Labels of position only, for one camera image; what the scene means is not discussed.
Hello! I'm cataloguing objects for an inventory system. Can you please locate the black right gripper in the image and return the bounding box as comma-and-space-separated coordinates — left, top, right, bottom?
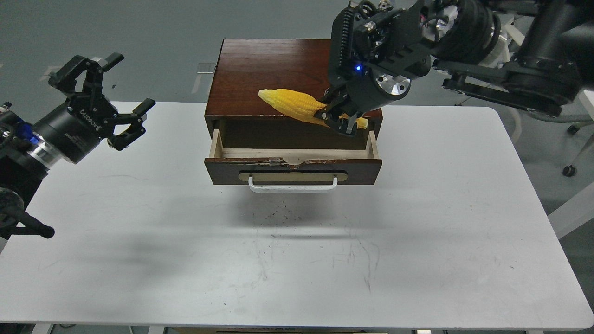
314, 77, 372, 137

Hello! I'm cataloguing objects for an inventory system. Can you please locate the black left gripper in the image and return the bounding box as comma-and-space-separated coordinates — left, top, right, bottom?
32, 52, 156, 165

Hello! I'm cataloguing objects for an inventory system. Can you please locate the yellow corn cob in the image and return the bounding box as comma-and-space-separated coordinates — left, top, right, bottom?
258, 88, 369, 130

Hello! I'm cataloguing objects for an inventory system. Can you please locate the wooden drawer with white handle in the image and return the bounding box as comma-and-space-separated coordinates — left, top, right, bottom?
204, 130, 383, 193

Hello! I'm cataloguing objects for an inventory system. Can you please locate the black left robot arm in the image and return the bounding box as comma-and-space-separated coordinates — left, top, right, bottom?
0, 53, 155, 239

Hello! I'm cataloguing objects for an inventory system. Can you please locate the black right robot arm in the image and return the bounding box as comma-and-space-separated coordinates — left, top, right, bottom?
314, 0, 593, 137

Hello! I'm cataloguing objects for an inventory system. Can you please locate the dark wooden cabinet box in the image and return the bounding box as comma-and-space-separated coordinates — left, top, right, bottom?
204, 39, 383, 139

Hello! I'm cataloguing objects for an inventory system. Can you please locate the grey office chair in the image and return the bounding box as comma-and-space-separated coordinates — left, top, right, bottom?
499, 12, 594, 178

